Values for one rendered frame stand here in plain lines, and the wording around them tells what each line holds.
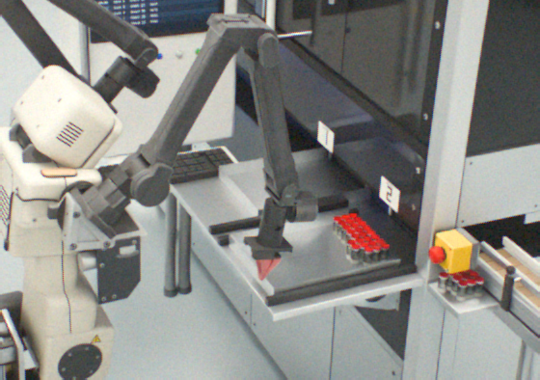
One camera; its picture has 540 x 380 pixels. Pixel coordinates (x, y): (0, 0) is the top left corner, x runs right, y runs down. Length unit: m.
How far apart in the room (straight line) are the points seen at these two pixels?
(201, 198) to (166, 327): 1.08
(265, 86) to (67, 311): 0.69
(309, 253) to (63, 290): 0.61
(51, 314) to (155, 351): 1.35
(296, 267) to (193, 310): 1.41
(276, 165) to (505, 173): 0.57
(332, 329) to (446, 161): 0.86
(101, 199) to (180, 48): 1.08
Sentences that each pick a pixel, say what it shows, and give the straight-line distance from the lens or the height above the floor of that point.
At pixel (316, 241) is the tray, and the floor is 0.88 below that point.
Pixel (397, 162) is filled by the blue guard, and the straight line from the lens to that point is 2.75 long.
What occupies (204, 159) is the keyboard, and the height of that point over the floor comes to 0.82.
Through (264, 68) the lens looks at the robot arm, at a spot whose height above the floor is 1.46.
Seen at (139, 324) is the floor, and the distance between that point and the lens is 4.05.
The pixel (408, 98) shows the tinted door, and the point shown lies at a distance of 2.68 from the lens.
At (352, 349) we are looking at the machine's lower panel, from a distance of 3.19.
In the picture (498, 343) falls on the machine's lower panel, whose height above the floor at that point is 0.63.
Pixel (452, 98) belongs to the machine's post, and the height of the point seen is 1.36.
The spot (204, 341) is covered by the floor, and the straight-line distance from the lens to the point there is 3.96.
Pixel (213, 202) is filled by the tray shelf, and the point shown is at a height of 0.88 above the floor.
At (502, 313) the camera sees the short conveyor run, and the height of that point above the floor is 0.86.
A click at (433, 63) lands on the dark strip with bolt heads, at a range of 2.56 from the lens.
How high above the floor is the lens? 2.38
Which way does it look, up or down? 28 degrees down
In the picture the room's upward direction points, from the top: 3 degrees clockwise
